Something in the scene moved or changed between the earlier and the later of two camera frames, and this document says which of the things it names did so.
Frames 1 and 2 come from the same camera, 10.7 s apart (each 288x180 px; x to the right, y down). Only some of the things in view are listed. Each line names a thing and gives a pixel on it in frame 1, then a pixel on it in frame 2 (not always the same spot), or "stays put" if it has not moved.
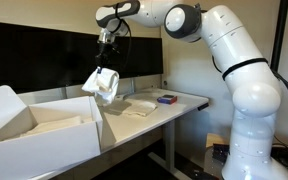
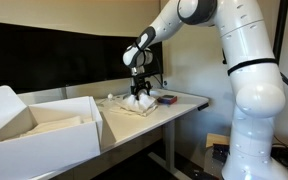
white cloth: [103, 83] -> [144, 102]
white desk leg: [169, 155] stays put
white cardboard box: [27, 142] stays put
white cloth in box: [54, 125] stays put
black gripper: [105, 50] -> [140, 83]
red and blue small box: [167, 99] stays put
